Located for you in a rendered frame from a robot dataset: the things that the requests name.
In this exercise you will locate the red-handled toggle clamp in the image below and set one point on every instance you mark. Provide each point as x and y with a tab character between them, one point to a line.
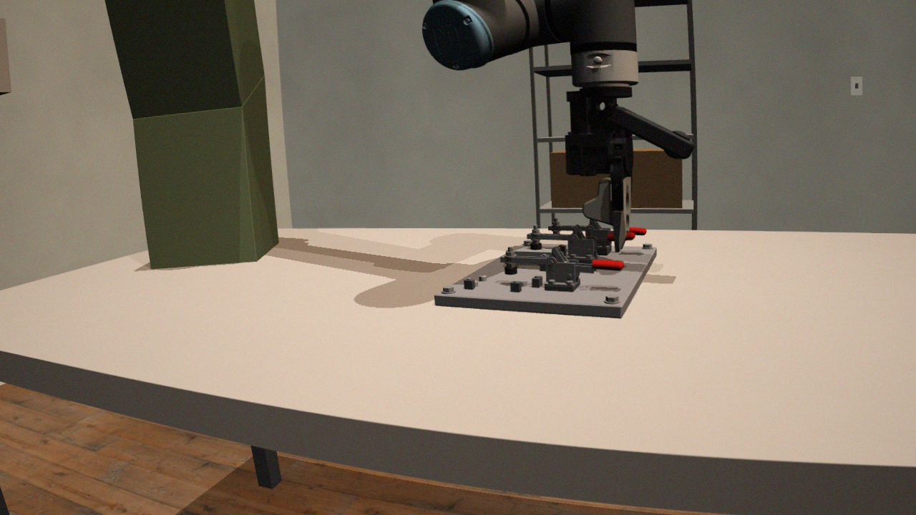
590	232

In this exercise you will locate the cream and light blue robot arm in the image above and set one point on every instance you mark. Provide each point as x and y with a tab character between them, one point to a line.
465	34

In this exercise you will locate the grey toggle clamp with red handle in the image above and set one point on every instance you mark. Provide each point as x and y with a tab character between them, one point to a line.
561	276

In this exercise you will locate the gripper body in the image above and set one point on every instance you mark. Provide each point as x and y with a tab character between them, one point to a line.
593	150

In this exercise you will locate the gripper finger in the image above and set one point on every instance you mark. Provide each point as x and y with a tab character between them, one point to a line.
609	205
628	182

